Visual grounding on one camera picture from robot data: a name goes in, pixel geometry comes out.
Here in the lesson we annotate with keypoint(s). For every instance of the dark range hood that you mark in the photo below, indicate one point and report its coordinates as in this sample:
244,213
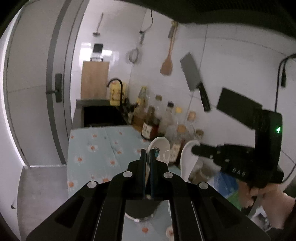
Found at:
208,11

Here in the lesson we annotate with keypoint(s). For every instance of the black wall socket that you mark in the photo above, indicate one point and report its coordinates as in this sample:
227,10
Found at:
97,48

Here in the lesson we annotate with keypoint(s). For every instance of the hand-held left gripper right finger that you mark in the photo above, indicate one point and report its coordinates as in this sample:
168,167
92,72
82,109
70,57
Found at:
198,208

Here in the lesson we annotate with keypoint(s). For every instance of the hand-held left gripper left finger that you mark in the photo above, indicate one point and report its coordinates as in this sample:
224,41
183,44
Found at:
97,208

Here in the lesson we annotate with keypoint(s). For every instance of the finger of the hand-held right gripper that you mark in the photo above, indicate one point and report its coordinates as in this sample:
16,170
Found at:
205,150

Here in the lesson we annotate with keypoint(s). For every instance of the hanging metal ladle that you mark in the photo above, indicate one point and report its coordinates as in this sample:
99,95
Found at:
98,32

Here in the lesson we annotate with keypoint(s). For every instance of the row of condiment bottles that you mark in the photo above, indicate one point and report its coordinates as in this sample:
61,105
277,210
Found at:
159,122

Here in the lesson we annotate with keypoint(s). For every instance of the wooden cutting board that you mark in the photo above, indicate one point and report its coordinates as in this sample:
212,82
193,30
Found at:
94,80

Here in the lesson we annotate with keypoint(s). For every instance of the yellow dish soap bottle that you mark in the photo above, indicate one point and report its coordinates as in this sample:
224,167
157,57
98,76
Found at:
114,95

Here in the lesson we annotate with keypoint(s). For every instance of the person's right forearm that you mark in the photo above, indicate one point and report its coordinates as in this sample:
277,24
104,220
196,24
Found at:
279,208

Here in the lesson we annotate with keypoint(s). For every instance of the blue white salt bag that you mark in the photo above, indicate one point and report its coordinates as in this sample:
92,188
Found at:
225,184

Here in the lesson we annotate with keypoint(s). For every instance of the hanging wooden spatula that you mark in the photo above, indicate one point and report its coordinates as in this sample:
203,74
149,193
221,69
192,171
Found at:
167,66

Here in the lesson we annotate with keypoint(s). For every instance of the green sugar bag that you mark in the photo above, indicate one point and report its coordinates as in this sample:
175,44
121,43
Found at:
233,200

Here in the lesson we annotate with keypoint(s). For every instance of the black curved faucet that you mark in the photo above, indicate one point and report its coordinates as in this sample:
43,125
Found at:
120,92

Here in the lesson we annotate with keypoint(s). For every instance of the plain white ceramic spoon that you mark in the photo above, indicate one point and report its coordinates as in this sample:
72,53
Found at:
186,157

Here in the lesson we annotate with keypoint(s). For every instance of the hanging metal strainer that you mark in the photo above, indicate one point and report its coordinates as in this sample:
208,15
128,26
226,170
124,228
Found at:
134,54

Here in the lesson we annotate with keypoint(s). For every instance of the hanging steel cleaver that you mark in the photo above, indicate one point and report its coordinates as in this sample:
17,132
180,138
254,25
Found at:
190,71

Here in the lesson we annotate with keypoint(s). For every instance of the steel kitchen sink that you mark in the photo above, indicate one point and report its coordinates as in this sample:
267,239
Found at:
99,113

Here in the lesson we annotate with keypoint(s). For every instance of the grey door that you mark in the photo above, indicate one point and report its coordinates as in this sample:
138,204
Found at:
34,69

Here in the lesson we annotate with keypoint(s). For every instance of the black rectangular wall board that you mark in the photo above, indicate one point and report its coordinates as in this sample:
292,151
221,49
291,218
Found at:
235,104

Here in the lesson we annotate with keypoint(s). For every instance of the black cylindrical utensil holder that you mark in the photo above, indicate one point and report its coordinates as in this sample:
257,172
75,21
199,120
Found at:
138,207

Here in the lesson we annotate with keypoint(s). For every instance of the light blue daisy tablecloth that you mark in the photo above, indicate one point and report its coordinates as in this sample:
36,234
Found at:
92,162

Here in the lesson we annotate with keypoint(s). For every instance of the person's right hand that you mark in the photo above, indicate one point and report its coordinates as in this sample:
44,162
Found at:
247,194

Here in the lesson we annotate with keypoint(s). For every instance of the clear plastic spice jar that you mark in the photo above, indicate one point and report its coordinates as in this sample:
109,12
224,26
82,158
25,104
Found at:
201,171

